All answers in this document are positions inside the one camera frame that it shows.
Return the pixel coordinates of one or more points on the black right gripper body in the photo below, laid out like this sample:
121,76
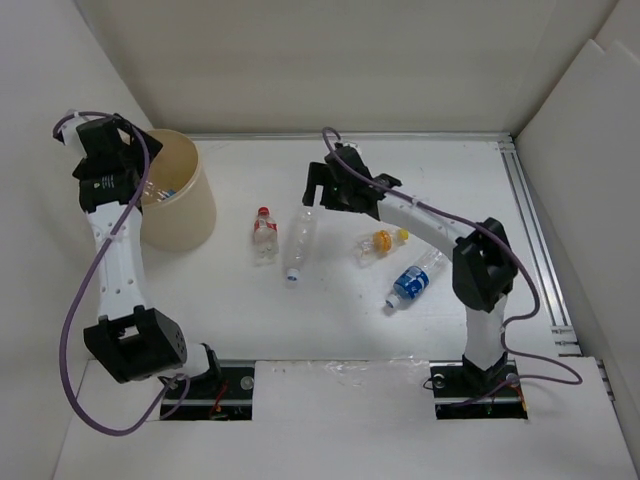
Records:
335,196

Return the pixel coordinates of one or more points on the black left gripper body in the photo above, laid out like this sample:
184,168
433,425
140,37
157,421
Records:
132,156

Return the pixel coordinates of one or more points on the light blue label water bottle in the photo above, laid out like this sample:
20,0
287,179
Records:
154,193

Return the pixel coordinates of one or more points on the clear unlabelled plastic bottle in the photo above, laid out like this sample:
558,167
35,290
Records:
299,243

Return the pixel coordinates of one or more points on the yellow cap clear bottle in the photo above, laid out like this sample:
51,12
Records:
379,244

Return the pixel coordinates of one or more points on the red label cola bottle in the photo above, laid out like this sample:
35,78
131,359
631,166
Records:
265,236

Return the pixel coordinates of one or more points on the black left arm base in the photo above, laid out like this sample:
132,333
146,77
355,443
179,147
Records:
228,399

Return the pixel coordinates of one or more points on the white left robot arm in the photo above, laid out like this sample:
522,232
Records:
137,186

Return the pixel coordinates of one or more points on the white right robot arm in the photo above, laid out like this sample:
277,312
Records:
482,272

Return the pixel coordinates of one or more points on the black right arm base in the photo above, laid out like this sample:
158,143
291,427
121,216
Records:
459,397

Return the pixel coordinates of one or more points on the beige plastic bin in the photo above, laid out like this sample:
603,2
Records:
187,219

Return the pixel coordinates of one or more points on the dark blue label water bottle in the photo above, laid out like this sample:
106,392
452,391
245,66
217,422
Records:
415,279

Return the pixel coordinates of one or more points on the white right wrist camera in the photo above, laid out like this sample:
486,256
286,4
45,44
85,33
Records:
351,145

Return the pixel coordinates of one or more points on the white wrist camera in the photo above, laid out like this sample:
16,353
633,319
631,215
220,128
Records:
67,130
351,145

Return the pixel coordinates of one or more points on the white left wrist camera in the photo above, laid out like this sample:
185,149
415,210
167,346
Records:
67,130

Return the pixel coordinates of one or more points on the aluminium table edge rail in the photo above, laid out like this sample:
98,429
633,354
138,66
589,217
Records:
551,296

